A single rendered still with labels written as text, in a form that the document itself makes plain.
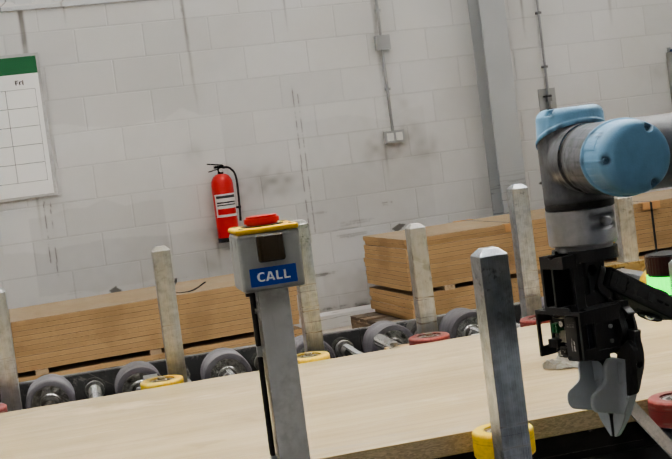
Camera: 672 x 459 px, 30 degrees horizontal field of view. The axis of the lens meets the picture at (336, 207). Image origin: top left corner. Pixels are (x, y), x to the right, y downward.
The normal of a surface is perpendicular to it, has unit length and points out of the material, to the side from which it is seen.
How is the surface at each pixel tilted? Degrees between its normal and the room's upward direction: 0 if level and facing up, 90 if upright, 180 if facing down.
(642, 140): 90
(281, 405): 90
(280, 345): 90
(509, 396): 90
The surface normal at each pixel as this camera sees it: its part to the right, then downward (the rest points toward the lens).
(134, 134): 0.31, 0.01
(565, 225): -0.54, 0.11
